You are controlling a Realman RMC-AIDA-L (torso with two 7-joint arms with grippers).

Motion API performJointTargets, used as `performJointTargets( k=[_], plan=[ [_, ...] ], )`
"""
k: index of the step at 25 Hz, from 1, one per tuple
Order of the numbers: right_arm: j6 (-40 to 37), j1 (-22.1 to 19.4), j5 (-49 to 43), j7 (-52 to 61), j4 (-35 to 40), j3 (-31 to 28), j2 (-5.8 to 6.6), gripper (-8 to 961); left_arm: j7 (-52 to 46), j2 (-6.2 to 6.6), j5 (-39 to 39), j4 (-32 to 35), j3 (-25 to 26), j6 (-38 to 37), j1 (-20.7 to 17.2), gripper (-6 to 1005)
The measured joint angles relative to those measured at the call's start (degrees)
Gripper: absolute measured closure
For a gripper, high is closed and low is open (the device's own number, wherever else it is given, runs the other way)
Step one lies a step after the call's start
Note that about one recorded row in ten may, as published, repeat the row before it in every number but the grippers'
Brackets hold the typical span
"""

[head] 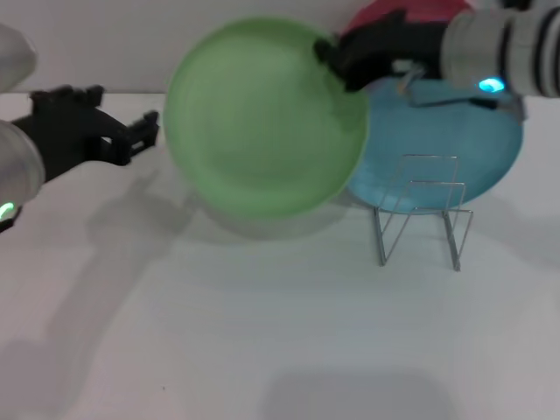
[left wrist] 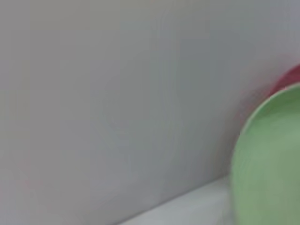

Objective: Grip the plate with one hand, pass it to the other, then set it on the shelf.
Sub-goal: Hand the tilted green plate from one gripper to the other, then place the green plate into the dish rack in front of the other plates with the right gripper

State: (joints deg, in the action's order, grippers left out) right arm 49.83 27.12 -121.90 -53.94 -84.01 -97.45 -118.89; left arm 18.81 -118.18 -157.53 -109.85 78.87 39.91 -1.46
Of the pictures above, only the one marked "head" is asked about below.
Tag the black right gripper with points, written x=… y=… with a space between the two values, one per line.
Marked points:
x=385 y=48

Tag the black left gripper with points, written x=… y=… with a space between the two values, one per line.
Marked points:
x=70 y=135

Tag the green round plate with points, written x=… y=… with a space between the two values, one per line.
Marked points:
x=267 y=122

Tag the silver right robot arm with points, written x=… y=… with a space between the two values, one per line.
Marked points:
x=503 y=48

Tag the red round plate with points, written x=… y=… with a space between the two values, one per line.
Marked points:
x=420 y=9

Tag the cyan round plate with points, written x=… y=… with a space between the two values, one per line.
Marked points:
x=437 y=140

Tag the silver wrist bracket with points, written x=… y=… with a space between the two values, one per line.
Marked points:
x=512 y=107

